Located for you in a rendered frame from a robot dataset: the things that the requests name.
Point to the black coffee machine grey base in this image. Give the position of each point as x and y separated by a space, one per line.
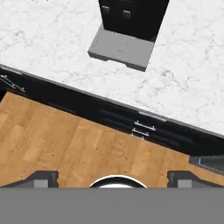
128 32

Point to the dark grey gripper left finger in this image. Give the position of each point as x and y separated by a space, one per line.
43 179

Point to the black and white round object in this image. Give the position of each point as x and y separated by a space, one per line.
117 182

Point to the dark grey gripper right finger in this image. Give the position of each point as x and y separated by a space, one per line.
182 179

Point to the black drawer front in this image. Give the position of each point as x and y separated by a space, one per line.
116 115

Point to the dark grey appliance panel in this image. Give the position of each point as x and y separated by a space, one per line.
208 163

